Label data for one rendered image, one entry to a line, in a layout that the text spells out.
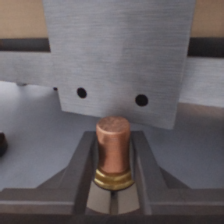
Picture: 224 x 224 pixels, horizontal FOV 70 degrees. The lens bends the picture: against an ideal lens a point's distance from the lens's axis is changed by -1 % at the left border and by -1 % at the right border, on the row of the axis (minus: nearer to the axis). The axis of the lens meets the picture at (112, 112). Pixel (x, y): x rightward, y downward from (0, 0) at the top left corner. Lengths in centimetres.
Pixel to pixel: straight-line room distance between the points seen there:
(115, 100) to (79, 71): 4
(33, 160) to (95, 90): 20
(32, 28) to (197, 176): 35
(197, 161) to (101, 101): 21
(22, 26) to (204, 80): 29
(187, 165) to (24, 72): 30
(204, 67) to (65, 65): 14
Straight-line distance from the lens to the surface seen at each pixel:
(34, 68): 27
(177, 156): 31
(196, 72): 19
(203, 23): 23
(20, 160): 33
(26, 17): 33
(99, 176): 16
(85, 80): 16
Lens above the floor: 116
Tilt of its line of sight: 27 degrees up
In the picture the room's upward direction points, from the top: 179 degrees clockwise
